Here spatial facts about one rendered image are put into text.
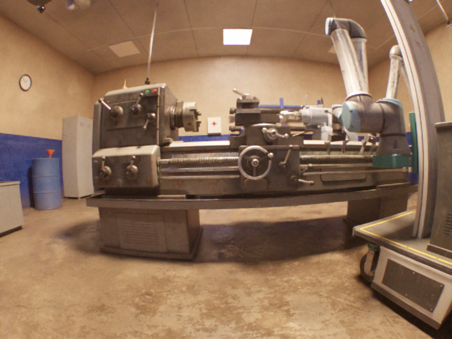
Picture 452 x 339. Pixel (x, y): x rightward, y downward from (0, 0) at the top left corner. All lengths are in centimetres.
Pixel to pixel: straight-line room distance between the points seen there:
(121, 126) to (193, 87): 362
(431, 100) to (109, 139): 213
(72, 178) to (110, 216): 332
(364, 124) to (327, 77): 493
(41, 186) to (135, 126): 275
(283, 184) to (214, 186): 48
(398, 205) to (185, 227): 192
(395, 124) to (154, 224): 159
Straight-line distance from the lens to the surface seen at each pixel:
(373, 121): 101
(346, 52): 119
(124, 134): 161
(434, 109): 129
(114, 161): 149
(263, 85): 512
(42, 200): 401
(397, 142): 105
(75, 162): 484
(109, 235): 175
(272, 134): 122
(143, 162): 138
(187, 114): 162
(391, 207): 211
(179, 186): 149
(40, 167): 397
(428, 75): 134
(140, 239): 162
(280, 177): 133
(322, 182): 163
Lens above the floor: 70
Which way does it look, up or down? 2 degrees down
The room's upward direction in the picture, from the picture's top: 2 degrees counter-clockwise
